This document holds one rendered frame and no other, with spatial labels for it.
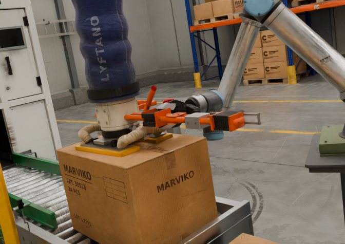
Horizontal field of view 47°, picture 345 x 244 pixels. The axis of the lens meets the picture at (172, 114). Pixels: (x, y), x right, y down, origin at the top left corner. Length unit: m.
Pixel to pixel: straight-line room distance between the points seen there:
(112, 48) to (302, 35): 0.75
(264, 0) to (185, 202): 0.86
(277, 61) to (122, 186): 8.11
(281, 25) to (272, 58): 7.75
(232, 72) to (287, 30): 0.33
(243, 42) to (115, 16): 0.58
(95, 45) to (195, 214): 0.79
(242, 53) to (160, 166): 0.66
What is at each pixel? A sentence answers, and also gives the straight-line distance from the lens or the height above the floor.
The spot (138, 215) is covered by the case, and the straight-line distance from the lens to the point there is 1.50.
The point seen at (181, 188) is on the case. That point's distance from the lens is 1.60.
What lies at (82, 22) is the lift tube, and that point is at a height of 1.48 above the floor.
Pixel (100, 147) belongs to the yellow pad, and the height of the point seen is 0.97.
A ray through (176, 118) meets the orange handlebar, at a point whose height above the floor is 1.08.
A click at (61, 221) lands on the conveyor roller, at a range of 2.23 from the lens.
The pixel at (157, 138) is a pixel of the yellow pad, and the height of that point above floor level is 0.97.
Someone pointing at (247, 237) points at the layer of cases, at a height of 0.54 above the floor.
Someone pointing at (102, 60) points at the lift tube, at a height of 1.32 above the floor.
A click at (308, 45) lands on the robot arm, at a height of 1.25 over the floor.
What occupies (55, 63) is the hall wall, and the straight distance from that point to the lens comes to 11.39.
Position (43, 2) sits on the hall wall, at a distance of 11.49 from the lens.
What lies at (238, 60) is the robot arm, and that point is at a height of 1.22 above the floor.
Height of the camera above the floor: 1.36
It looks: 11 degrees down
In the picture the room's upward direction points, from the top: 9 degrees counter-clockwise
